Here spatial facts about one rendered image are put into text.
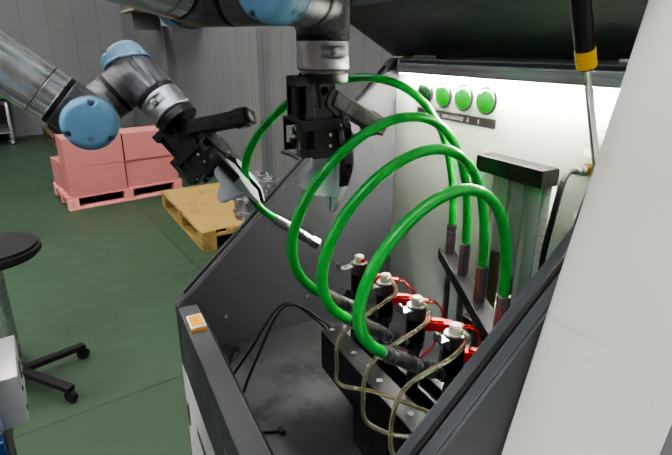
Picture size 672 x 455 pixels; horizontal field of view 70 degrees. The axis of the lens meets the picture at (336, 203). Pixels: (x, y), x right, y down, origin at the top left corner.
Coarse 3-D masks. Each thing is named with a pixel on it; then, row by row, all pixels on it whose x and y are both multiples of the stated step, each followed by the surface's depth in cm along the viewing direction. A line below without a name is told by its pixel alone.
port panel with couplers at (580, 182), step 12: (588, 132) 70; (600, 132) 69; (588, 144) 71; (600, 144) 69; (576, 156) 73; (588, 156) 71; (576, 168) 70; (588, 168) 70; (576, 180) 73; (588, 180) 71; (576, 192) 73; (576, 204) 74
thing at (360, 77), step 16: (352, 80) 78; (368, 80) 79; (384, 80) 79; (416, 96) 80; (272, 112) 79; (432, 112) 81; (256, 144) 80; (448, 144) 83; (448, 160) 84; (448, 176) 86; (256, 208) 84; (448, 224) 89
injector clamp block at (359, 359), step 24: (336, 336) 85; (360, 360) 79; (336, 384) 85; (360, 384) 76; (384, 384) 73; (360, 408) 77; (384, 408) 70; (408, 408) 68; (360, 432) 79; (408, 432) 65
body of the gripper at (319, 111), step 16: (288, 80) 67; (304, 80) 66; (320, 80) 65; (336, 80) 66; (288, 96) 69; (304, 96) 68; (320, 96) 68; (288, 112) 69; (304, 112) 69; (320, 112) 68; (336, 112) 69; (304, 128) 66; (320, 128) 67; (336, 128) 68; (288, 144) 72; (304, 144) 66; (320, 144) 68; (336, 144) 69
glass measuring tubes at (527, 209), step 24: (480, 168) 86; (504, 168) 81; (528, 168) 76; (552, 168) 76; (504, 192) 83; (528, 192) 81; (552, 192) 77; (528, 216) 79; (528, 240) 79; (528, 264) 81; (480, 336) 92
